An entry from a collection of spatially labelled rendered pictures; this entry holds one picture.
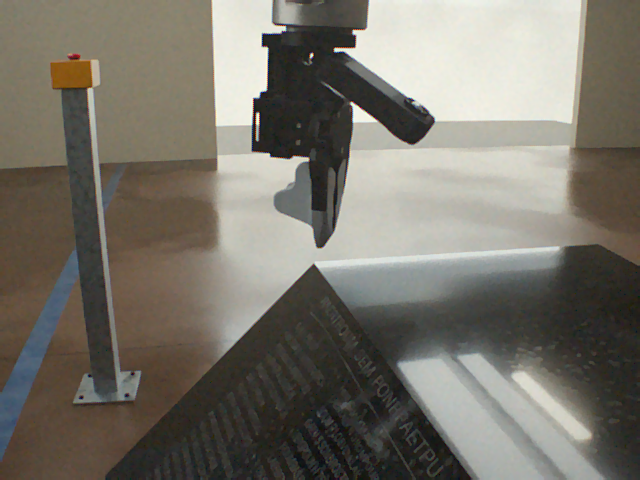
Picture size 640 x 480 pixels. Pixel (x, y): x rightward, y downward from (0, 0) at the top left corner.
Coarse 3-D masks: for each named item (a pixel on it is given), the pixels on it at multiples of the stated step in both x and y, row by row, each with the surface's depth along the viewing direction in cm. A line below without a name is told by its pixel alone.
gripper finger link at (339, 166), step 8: (336, 160) 63; (344, 160) 64; (336, 168) 63; (344, 168) 64; (336, 176) 62; (344, 176) 65; (288, 184) 66; (336, 184) 63; (336, 192) 63; (336, 200) 64; (336, 208) 64; (336, 216) 64
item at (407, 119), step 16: (336, 64) 56; (352, 64) 57; (336, 80) 56; (352, 80) 56; (368, 80) 56; (384, 80) 59; (352, 96) 56; (368, 96) 56; (384, 96) 55; (400, 96) 57; (368, 112) 56; (384, 112) 56; (400, 112) 55; (416, 112) 56; (400, 128) 56; (416, 128) 55
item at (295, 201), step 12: (300, 168) 61; (300, 180) 61; (276, 192) 62; (288, 192) 62; (300, 192) 61; (276, 204) 63; (288, 204) 62; (300, 204) 62; (300, 216) 62; (312, 216) 61; (324, 216) 61; (324, 228) 62; (324, 240) 64
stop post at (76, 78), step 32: (64, 64) 174; (96, 64) 182; (64, 96) 178; (64, 128) 180; (96, 160) 189; (96, 192) 188; (96, 224) 190; (96, 256) 193; (96, 288) 195; (96, 320) 198; (96, 352) 201; (96, 384) 205; (128, 384) 211
